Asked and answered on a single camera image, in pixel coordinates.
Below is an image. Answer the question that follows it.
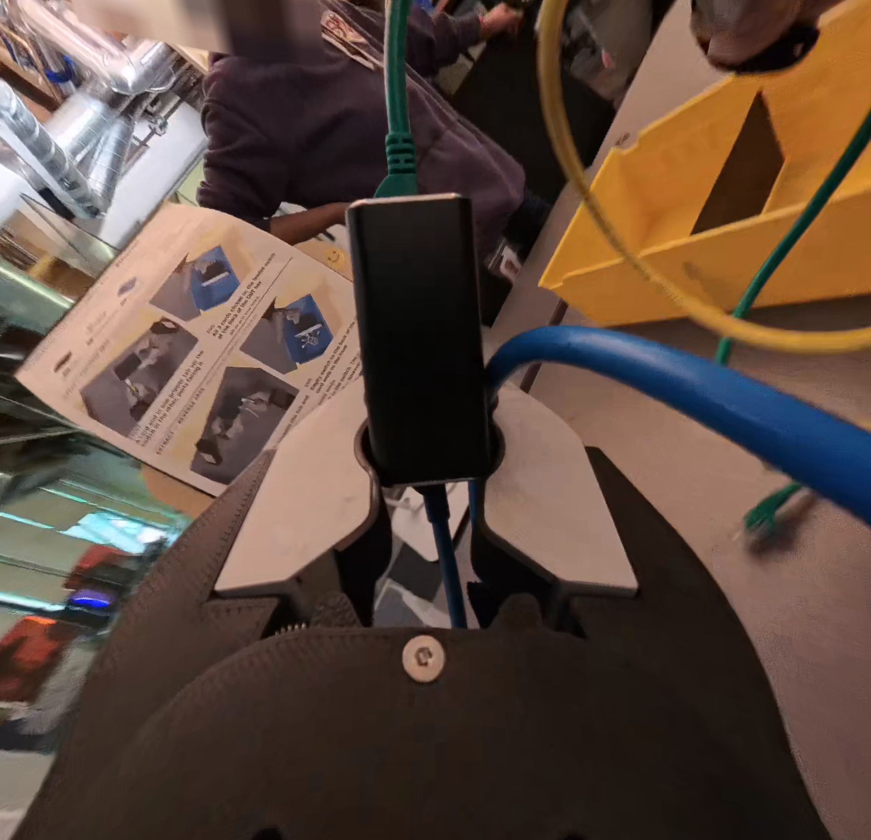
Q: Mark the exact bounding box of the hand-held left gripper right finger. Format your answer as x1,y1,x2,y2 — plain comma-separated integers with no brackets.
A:
470,377,639,626

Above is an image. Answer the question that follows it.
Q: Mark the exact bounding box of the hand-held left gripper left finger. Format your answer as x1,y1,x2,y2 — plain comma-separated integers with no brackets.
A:
214,377,392,626

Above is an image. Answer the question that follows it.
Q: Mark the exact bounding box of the blue ethernet cable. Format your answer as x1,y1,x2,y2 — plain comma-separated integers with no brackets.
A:
408,326,871,630

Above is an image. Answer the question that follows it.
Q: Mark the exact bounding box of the black network switch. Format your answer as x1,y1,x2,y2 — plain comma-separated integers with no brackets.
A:
346,193,494,488

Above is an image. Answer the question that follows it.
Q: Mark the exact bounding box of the yellow plastic bin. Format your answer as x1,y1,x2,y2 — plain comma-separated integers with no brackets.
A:
539,0,871,327

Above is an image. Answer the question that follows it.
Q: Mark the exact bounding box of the yellow ethernet cable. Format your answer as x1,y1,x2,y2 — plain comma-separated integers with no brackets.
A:
538,0,871,354

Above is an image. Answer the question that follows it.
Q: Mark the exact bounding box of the green ethernet cable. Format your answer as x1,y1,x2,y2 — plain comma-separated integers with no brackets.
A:
374,0,871,548

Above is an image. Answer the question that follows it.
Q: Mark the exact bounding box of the person's right hand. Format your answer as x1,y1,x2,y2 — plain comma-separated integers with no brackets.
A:
687,0,821,61

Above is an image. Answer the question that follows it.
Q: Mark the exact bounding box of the printed instruction sheet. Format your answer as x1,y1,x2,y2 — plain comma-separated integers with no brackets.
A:
14,203,362,497

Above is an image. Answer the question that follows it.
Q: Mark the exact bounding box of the silver air duct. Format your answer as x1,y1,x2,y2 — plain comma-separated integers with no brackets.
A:
0,0,205,218

